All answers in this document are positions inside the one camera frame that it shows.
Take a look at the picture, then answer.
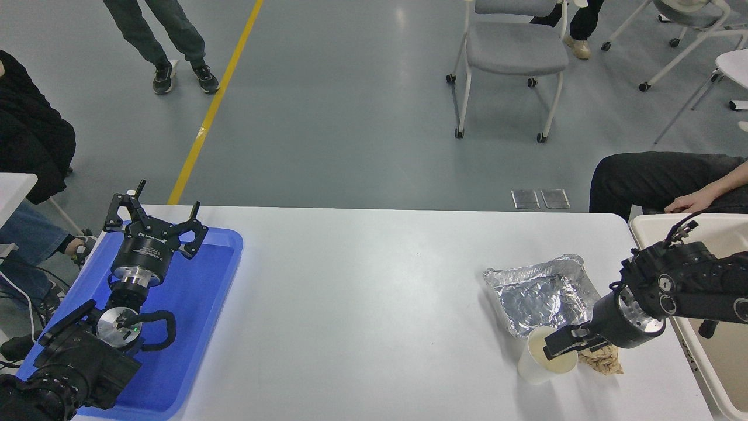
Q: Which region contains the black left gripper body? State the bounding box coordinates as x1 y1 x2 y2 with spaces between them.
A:
113 219 179 277

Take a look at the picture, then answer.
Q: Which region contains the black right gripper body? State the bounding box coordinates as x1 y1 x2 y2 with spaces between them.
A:
589 291 664 350

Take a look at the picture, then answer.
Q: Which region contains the white paper cup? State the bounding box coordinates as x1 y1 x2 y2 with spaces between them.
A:
517 326 579 385

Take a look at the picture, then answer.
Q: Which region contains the person's hand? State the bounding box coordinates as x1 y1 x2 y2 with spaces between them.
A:
664 188 718 214

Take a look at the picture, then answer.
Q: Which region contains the crumpled tan paper ball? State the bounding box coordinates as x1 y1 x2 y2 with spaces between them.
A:
579 344 624 375

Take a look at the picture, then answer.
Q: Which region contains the crinkled foil tray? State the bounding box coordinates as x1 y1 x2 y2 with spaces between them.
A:
483 254 604 339

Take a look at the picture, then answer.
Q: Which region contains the blue plastic tray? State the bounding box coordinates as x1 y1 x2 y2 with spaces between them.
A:
16 219 244 421

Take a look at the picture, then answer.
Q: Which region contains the large pale bin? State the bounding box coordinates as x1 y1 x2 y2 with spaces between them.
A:
629 213 748 421

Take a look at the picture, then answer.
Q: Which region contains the white side table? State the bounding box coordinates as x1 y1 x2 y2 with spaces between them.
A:
0 172 84 236

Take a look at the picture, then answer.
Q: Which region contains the seated person with jeans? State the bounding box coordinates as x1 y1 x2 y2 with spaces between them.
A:
0 50 98 363

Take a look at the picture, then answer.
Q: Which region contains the seated person beside bin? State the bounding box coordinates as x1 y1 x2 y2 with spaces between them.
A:
589 152 748 223

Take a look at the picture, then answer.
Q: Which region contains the standing person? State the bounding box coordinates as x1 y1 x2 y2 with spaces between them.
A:
103 0 220 96

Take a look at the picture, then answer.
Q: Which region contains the small white round table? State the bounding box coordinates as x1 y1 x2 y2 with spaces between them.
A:
653 49 748 145

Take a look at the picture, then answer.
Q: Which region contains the grey wheeled chair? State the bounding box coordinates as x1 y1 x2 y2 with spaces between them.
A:
446 0 570 144

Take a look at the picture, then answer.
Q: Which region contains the walking person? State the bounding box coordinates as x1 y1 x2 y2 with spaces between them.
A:
530 0 605 60

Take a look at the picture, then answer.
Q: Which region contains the white-framed wheeled chair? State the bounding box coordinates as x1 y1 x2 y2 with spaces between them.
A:
601 0 748 92

